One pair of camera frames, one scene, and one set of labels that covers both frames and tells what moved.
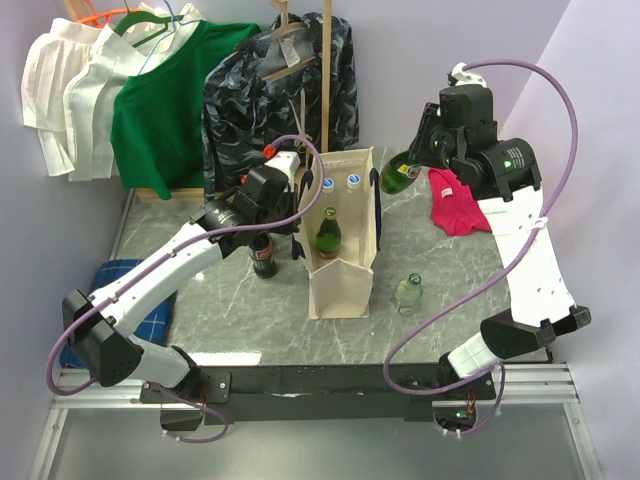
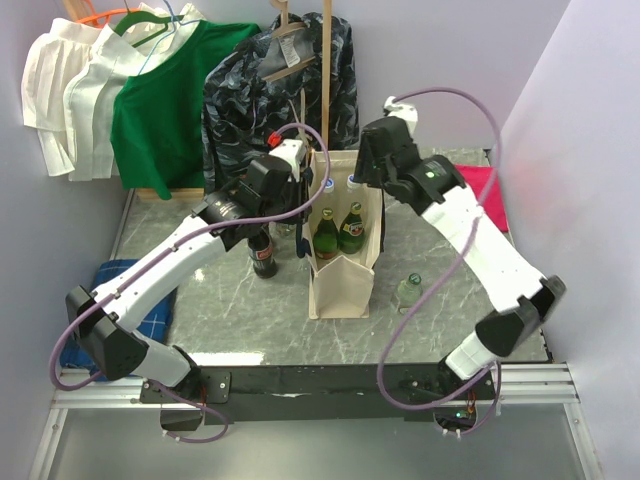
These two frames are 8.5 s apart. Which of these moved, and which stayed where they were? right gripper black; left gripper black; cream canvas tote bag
Moved: right gripper black
Stayed: cream canvas tote bag; left gripper black
